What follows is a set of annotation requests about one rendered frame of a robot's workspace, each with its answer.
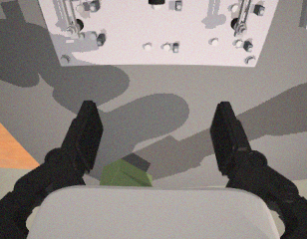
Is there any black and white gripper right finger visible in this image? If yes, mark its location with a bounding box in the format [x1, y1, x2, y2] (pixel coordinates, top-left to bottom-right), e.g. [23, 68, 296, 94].
[210, 102, 307, 239]

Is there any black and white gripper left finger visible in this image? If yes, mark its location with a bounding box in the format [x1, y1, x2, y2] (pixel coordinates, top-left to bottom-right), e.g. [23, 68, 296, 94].
[0, 101, 104, 239]

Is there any white fixture plate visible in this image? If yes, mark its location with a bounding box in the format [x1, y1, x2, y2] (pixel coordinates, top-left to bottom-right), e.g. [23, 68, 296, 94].
[38, 0, 279, 67]

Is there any toggle clamp with red handle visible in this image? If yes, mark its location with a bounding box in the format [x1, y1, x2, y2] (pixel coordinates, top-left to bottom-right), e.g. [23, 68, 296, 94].
[230, 0, 253, 38]
[61, 0, 84, 39]

